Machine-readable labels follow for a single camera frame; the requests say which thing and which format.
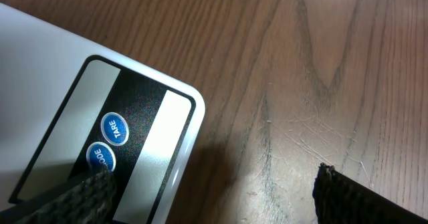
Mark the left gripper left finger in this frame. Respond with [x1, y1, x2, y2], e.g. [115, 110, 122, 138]
[1, 168, 117, 224]

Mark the white digital kitchen scale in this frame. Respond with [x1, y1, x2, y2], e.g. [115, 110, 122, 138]
[1, 5, 205, 223]

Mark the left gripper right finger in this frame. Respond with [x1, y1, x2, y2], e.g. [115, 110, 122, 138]
[312, 163, 427, 224]

